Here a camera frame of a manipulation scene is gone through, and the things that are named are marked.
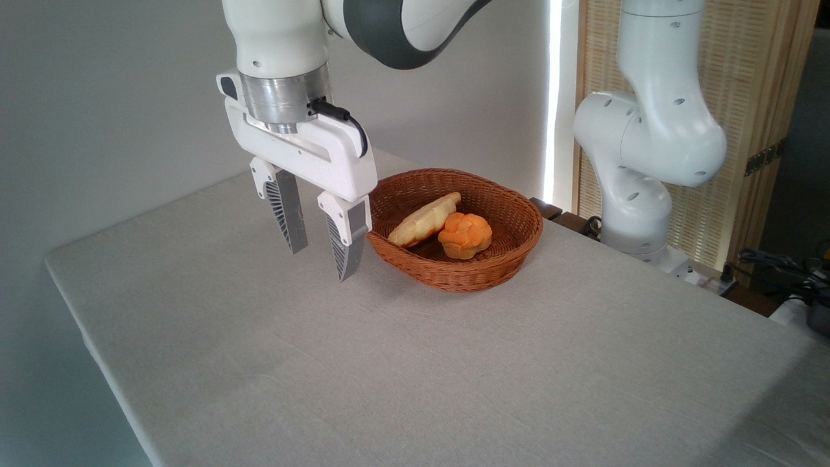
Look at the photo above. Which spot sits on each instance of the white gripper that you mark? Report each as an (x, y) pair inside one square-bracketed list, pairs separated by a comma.
[(324, 155)]

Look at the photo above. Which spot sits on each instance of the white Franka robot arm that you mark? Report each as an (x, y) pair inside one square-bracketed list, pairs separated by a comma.
[(648, 130)]

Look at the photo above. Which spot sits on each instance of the long pale bread loaf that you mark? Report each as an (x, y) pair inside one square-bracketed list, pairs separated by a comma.
[(425, 220)]

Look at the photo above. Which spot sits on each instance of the round orange bread bun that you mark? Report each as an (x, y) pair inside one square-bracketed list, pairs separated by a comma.
[(465, 235)]

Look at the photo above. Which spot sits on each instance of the grey tablecloth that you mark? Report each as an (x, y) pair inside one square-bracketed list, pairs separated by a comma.
[(389, 363)]

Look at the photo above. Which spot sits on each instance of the brown wicker basket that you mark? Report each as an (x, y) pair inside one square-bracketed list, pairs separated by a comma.
[(499, 214)]

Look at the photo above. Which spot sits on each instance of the black screen hinge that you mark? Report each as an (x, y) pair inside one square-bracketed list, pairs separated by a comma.
[(765, 157)]

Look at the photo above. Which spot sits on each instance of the bamboo folding screen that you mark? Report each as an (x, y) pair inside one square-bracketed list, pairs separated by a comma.
[(752, 71)]

